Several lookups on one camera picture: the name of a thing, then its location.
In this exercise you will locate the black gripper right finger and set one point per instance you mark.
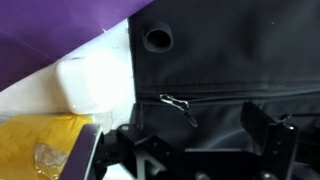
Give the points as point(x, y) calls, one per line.
point(273, 143)

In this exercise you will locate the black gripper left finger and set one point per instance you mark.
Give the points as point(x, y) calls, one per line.
point(133, 146)

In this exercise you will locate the silver zipper pull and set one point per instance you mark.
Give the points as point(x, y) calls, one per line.
point(176, 104)

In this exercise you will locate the black zip-up vest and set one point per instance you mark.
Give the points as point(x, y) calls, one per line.
point(233, 60)

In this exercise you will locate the white plastic box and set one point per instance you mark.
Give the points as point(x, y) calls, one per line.
point(93, 83)

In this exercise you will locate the yellow padded envelope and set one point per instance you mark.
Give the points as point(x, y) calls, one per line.
point(20, 140)

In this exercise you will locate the purple plastic folder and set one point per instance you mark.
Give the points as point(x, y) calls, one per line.
point(50, 30)

